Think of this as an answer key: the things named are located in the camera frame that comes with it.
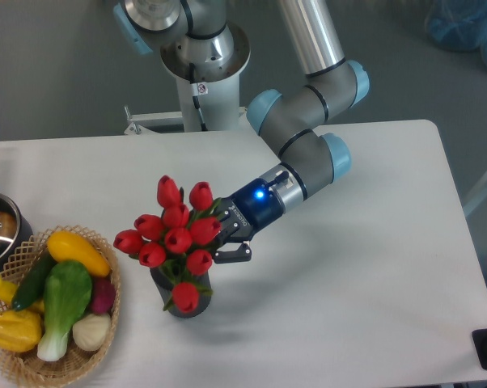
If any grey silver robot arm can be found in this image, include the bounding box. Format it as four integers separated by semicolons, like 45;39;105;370
113;1;369;263

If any red tulip bouquet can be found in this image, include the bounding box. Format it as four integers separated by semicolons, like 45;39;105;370
114;175;222;313

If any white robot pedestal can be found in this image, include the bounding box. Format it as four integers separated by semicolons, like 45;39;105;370
125;22;251;134

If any yellow bell pepper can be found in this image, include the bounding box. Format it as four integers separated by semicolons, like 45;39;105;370
0;310;42;352

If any dark grey ribbed vase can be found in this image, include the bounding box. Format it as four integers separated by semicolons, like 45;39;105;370
150;268;212;318

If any purple radish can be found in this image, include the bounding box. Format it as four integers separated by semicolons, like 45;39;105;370
90;278;116;314

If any small yellow banana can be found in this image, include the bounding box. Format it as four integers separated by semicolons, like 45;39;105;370
0;276;44;314

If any blue plastic bag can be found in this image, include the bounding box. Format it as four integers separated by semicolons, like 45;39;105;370
424;1;487;67

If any yellow squash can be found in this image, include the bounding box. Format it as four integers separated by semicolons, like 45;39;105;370
46;230;111;277

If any woven wicker basket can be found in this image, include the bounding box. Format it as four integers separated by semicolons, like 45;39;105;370
0;226;121;387

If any white garlic bulb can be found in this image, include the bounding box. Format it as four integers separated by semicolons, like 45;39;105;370
72;314;111;352

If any green bok choy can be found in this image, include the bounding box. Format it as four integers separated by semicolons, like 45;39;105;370
37;260;92;362

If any dark green cucumber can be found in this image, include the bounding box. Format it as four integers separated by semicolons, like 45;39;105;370
11;251;57;311

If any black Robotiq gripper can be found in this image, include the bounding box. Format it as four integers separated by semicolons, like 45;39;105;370
213;179;283;264

